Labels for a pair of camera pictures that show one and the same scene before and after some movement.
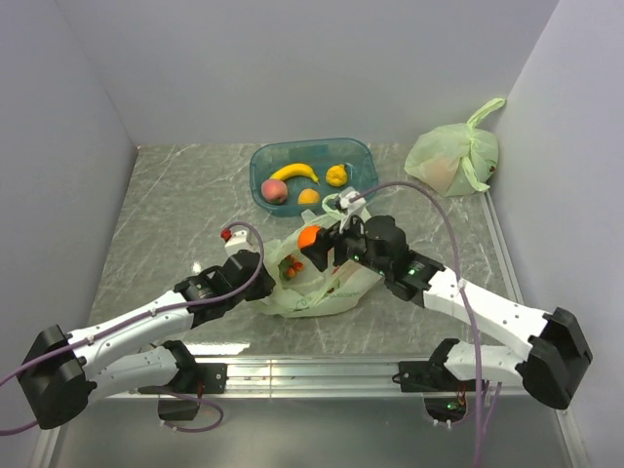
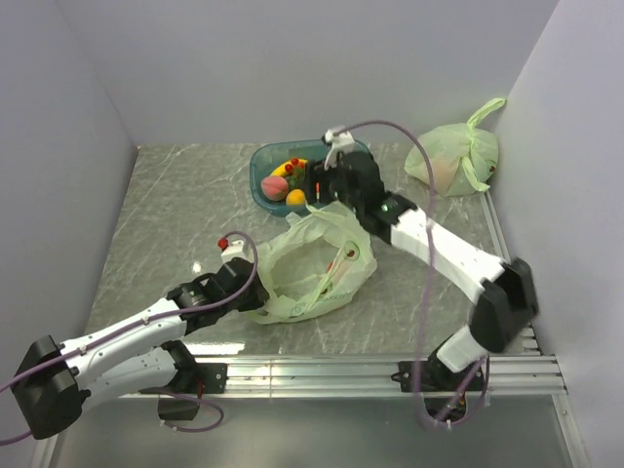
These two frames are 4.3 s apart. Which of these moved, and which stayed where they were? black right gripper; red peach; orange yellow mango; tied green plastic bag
Moved: orange yellow mango; black right gripper
Stayed: tied green plastic bag; red peach
